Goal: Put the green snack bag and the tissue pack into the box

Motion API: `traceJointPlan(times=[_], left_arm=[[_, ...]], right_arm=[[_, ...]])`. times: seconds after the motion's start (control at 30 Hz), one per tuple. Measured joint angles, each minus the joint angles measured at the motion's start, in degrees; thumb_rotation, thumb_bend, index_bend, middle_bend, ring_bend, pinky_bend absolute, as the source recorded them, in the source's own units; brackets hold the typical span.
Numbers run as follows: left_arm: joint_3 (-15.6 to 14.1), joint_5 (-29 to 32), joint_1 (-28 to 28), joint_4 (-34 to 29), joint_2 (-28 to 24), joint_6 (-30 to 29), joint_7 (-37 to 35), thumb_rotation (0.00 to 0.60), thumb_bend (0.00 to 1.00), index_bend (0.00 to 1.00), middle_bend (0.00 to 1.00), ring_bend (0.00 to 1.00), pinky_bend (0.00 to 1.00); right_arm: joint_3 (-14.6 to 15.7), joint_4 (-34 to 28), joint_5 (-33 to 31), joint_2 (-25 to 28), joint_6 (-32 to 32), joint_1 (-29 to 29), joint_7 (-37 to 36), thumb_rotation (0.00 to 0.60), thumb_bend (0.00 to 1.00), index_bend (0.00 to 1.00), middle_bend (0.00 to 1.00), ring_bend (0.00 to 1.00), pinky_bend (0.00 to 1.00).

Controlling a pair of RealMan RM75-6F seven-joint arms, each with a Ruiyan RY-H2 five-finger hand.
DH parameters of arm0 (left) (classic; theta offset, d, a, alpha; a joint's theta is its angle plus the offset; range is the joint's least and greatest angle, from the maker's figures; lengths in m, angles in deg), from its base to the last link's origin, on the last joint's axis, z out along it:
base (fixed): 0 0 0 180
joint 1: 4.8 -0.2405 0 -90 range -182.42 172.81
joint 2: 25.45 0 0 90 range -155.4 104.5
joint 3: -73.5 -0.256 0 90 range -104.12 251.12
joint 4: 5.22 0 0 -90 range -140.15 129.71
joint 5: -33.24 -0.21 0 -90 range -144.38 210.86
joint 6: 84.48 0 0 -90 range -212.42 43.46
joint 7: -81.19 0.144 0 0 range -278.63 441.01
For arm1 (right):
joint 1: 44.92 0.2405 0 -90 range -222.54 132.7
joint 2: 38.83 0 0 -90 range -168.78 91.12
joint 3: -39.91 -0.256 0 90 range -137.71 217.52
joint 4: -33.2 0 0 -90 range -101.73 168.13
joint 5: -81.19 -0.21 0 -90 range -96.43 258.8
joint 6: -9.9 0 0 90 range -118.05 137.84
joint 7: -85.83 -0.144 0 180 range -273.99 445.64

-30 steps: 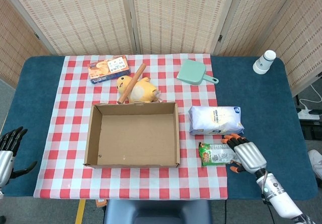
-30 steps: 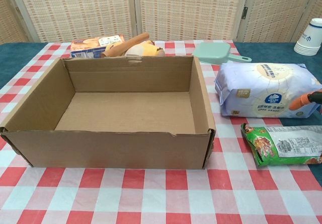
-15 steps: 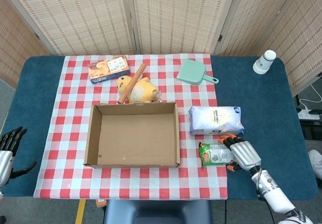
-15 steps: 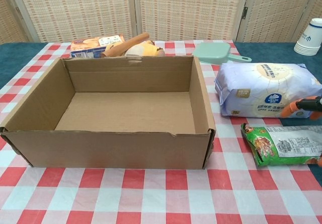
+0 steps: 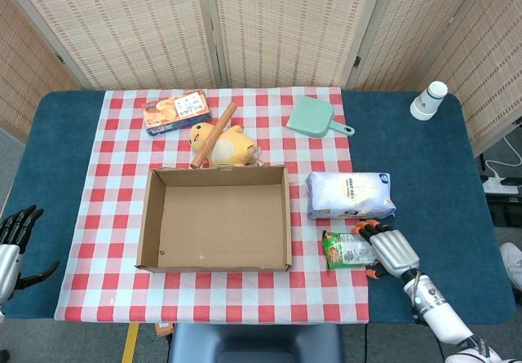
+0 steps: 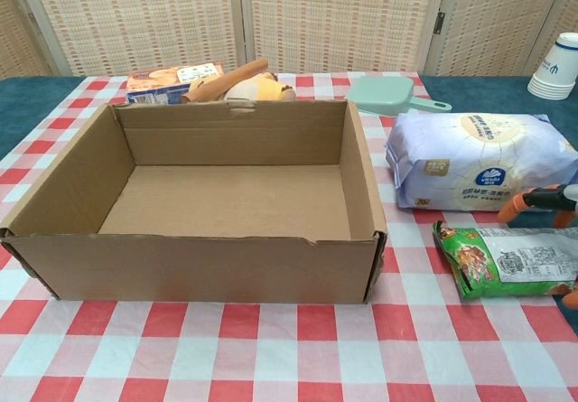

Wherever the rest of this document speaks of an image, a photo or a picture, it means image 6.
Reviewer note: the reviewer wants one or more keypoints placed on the red white checkered tablecloth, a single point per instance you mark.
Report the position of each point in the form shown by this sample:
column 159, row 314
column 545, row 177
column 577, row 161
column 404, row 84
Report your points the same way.
column 271, row 352

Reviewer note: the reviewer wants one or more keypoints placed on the teal table cover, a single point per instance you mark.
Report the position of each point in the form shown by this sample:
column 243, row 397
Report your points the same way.
column 27, row 99

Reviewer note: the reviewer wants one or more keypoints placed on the mint green plastic scoop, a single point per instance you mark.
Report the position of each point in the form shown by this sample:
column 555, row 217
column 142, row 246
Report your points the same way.
column 379, row 95

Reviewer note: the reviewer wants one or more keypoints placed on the white paper cup stack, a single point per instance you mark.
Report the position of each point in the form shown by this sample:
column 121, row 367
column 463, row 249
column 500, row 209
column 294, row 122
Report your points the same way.
column 557, row 68

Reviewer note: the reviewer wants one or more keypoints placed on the pale purple tissue pack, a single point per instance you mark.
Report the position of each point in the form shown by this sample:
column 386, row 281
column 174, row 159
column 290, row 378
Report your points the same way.
column 474, row 162

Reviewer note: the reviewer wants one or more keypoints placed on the woven folding screen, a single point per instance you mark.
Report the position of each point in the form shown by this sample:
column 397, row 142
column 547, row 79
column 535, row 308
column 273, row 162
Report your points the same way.
column 316, row 13

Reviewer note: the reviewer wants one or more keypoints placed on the metal screen hinge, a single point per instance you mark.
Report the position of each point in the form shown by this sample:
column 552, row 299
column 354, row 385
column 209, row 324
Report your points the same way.
column 439, row 22

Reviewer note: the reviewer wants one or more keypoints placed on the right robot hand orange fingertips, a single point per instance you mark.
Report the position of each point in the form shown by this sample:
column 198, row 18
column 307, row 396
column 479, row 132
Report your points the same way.
column 548, row 199

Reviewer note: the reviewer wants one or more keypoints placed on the open brown cardboard box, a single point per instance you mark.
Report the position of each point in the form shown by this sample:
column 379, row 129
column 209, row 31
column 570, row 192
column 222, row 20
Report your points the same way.
column 180, row 266

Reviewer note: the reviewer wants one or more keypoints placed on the green and silver snack bag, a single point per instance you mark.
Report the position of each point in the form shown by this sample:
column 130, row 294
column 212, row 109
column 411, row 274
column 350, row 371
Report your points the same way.
column 510, row 262

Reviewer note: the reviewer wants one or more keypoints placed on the brown wooden rolling pin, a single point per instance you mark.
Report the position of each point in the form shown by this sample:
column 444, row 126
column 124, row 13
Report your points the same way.
column 226, row 83

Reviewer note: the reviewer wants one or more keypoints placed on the orange biscuit box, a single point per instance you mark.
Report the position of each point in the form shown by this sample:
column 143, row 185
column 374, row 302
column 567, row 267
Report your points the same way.
column 153, row 81

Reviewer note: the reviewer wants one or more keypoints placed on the yellow plush toy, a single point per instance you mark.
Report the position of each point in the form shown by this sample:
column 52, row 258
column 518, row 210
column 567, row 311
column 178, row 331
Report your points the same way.
column 266, row 88

